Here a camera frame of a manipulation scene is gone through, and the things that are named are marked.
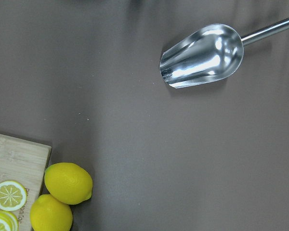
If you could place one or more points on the metal scoop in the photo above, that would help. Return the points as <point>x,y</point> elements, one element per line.
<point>210,54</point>

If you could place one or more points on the yellow lemon outer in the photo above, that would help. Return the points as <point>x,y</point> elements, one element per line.
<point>68,183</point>

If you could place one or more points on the yellow lemon near lime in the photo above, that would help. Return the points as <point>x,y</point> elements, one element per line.
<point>49,214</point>

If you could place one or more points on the wooden cutting board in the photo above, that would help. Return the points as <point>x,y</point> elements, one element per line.
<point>25,162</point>

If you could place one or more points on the lemon slice upper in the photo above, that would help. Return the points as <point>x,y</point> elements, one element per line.
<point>13,195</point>

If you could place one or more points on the lemon slice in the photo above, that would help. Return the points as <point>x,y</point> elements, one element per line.
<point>8,221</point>
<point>13,195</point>

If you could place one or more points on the lemon slice lower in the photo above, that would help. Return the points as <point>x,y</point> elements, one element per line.
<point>8,221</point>

